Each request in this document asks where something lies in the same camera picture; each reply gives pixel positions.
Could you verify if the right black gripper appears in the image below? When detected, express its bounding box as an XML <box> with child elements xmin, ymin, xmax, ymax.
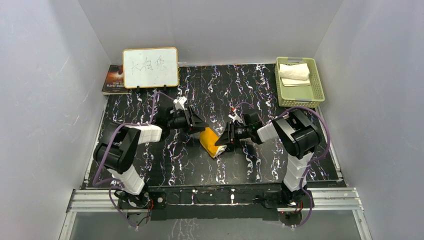
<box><xmin>215</xmin><ymin>121</ymin><xmax>252</xmax><ymax>148</ymax></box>

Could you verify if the yellow brown towel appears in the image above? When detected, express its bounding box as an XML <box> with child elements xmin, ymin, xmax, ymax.
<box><xmin>199</xmin><ymin>127</ymin><xmax>227</xmax><ymax>159</ymax></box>

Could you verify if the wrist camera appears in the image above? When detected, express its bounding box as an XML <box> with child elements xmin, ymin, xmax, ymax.
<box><xmin>173</xmin><ymin>96</ymin><xmax>187</xmax><ymax>111</ymax></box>
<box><xmin>228</xmin><ymin>107</ymin><xmax>243</xmax><ymax>124</ymax></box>

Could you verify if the green plastic basket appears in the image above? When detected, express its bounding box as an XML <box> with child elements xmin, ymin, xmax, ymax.
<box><xmin>274</xmin><ymin>56</ymin><xmax>325</xmax><ymax>108</ymax></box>

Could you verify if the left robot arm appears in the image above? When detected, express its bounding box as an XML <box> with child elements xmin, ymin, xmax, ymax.
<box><xmin>93</xmin><ymin>107</ymin><xmax>209</xmax><ymax>208</ymax></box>

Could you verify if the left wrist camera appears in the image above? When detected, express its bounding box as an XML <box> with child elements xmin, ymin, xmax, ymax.
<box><xmin>173</xmin><ymin>96</ymin><xmax>187</xmax><ymax>111</ymax></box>

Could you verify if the dark book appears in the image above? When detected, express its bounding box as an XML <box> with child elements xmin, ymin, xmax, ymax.
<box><xmin>101</xmin><ymin>64</ymin><xmax>130</xmax><ymax>96</ymax></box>

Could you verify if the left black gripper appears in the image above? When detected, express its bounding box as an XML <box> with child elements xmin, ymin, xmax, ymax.
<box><xmin>167</xmin><ymin>107</ymin><xmax>209</xmax><ymax>135</ymax></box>

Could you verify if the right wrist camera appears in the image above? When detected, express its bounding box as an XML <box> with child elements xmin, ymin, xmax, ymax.
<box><xmin>228</xmin><ymin>107</ymin><xmax>243</xmax><ymax>124</ymax></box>

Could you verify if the aluminium rail frame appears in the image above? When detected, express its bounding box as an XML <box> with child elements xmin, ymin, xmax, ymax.
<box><xmin>59</xmin><ymin>185</ymin><xmax>372</xmax><ymax>240</ymax></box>

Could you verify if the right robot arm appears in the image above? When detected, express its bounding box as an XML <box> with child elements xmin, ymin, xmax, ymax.
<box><xmin>215</xmin><ymin>106</ymin><xmax>322</xmax><ymax>207</ymax></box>

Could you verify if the whiteboard with yellow frame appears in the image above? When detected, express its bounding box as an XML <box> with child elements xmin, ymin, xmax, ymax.
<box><xmin>122</xmin><ymin>47</ymin><xmax>179</xmax><ymax>89</ymax></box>

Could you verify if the white towel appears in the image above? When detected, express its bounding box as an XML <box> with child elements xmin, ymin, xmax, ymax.
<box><xmin>278</xmin><ymin>63</ymin><xmax>311</xmax><ymax>87</ymax></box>

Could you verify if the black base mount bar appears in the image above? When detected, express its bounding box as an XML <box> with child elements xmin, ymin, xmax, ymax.
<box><xmin>113</xmin><ymin>183</ymin><xmax>315</xmax><ymax>226</ymax></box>

